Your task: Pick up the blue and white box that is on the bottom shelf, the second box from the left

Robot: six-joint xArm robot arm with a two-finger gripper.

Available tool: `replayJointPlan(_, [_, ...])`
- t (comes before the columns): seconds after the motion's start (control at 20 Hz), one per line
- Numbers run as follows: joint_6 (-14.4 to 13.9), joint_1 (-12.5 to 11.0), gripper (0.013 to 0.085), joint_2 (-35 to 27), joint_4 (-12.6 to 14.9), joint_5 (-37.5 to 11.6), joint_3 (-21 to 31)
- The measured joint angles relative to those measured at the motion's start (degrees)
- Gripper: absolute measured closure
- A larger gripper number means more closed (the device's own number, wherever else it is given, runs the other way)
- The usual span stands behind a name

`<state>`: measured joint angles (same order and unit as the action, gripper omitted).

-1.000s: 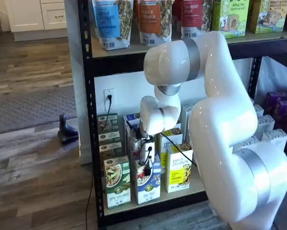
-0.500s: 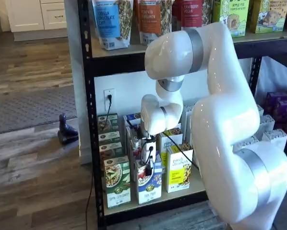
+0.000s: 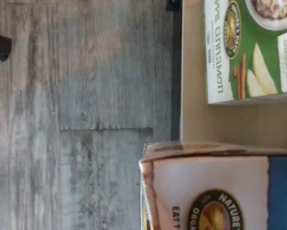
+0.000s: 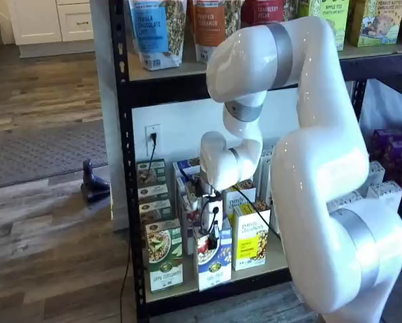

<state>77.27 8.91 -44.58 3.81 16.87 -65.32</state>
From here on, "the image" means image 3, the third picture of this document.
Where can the blue white flax plus box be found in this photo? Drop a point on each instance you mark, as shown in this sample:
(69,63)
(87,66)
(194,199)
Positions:
(218,187)

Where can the green apple cinnamon oatmeal box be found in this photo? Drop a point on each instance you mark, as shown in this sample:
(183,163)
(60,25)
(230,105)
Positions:
(249,60)

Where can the black frame wooden shelf unit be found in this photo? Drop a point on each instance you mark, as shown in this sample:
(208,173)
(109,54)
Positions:
(191,72)

